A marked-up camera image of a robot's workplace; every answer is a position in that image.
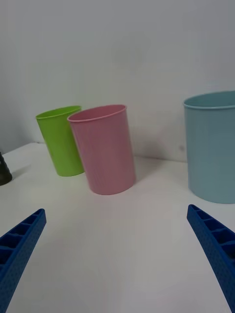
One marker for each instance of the yellow-green plastic bin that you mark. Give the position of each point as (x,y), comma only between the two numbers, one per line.
(58,146)

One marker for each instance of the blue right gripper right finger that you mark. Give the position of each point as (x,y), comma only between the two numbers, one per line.
(218,247)

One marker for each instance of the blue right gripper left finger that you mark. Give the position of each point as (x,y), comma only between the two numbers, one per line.
(19,249)

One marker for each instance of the pale blue plastic bin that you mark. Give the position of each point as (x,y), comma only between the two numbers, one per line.
(213,151)

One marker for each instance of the pink plastic bin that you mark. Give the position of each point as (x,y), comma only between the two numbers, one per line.
(107,151)

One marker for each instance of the clear bottle with dark drink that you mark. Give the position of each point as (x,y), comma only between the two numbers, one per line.
(4,174)

